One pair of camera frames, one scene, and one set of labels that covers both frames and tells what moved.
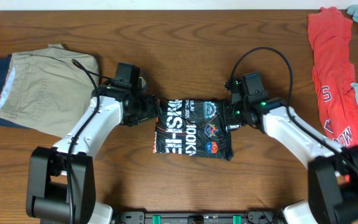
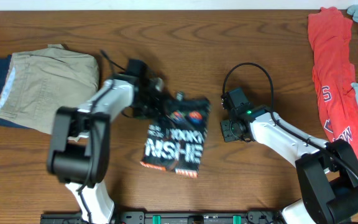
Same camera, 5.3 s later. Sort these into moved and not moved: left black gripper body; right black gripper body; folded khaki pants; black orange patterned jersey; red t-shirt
Moved: black orange patterned jersey; left black gripper body; right black gripper body
Not moved: folded khaki pants; red t-shirt
